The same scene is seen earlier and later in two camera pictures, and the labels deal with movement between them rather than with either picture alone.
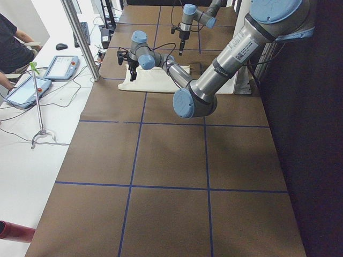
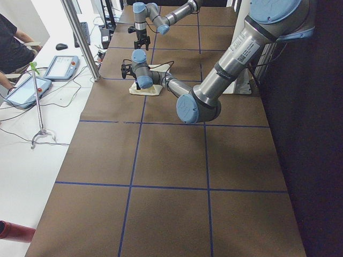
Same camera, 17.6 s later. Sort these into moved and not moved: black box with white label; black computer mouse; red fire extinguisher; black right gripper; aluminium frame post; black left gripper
Moved: black left gripper; black right gripper
Not moved: black computer mouse; red fire extinguisher; aluminium frame post; black box with white label
